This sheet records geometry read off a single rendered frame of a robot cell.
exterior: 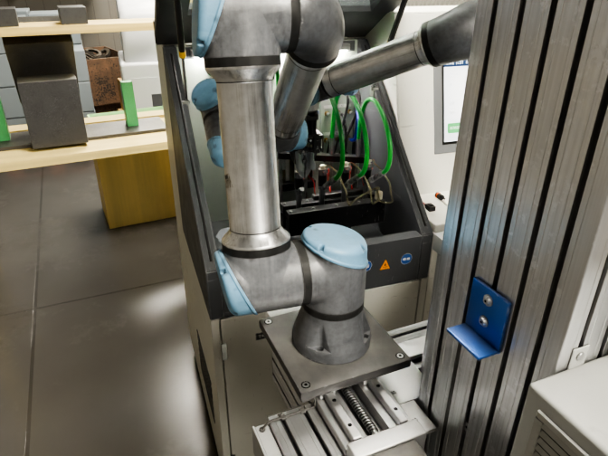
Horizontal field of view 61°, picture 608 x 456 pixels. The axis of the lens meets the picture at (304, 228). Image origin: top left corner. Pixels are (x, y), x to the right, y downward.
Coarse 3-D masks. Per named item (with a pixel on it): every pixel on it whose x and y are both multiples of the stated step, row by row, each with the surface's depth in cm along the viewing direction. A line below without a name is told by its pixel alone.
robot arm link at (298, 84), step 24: (312, 0) 73; (336, 0) 77; (312, 24) 74; (336, 24) 78; (312, 48) 79; (336, 48) 82; (288, 72) 90; (312, 72) 88; (288, 96) 96; (312, 96) 97; (288, 120) 103; (288, 144) 113
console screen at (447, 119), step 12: (444, 72) 170; (456, 72) 172; (444, 84) 171; (456, 84) 173; (444, 96) 172; (456, 96) 174; (444, 108) 173; (456, 108) 175; (444, 120) 174; (456, 120) 176; (444, 132) 175; (456, 132) 177; (444, 144) 176; (456, 144) 178
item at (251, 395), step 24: (384, 288) 161; (408, 288) 165; (264, 312) 150; (384, 312) 166; (408, 312) 170; (240, 336) 151; (264, 336) 154; (240, 360) 155; (264, 360) 158; (240, 384) 159; (264, 384) 162; (240, 408) 163; (264, 408) 167; (240, 432) 168
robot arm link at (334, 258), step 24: (312, 240) 87; (336, 240) 88; (360, 240) 89; (312, 264) 86; (336, 264) 86; (360, 264) 88; (312, 288) 86; (336, 288) 88; (360, 288) 91; (336, 312) 90
